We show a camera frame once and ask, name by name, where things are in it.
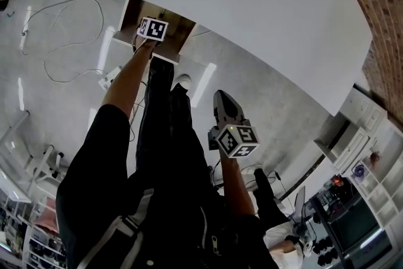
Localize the person's left forearm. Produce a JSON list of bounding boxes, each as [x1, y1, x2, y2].
[[100, 40, 159, 119]]

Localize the white floor cable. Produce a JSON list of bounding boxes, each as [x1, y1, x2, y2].
[[20, 0, 105, 84]]

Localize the person's white shoe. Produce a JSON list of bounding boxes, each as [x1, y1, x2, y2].
[[173, 73, 194, 92]]

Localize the white low cabinet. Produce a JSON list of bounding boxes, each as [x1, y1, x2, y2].
[[314, 84, 389, 175]]

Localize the person's right forearm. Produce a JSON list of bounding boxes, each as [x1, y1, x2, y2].
[[219, 155, 258, 217]]

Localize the black storage rack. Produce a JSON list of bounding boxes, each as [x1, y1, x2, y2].
[[310, 178, 396, 264]]

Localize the wooden drawer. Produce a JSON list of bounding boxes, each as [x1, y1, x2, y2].
[[112, 0, 198, 66]]

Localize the grey shoulder strap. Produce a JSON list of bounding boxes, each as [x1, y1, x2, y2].
[[74, 187, 156, 269]]

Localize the person's black trousers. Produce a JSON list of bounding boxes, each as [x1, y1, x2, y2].
[[134, 55, 222, 202]]

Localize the white power strip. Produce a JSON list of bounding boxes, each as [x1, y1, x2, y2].
[[98, 65, 124, 89]]

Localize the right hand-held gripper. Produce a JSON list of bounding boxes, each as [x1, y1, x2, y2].
[[207, 89, 261, 159]]

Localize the white table frame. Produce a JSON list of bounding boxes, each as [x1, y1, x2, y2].
[[0, 109, 65, 201]]

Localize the white cubby shelf unit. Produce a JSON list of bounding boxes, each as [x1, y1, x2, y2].
[[348, 125, 403, 232]]

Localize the person's black top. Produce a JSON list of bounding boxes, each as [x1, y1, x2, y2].
[[55, 103, 280, 269]]

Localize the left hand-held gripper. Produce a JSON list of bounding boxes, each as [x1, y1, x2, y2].
[[136, 16, 170, 48]]

